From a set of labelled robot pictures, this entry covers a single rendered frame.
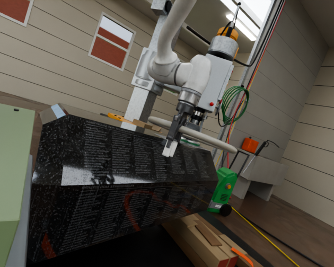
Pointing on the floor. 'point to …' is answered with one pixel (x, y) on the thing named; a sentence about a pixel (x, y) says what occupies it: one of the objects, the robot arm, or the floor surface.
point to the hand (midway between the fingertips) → (169, 149)
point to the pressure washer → (225, 189)
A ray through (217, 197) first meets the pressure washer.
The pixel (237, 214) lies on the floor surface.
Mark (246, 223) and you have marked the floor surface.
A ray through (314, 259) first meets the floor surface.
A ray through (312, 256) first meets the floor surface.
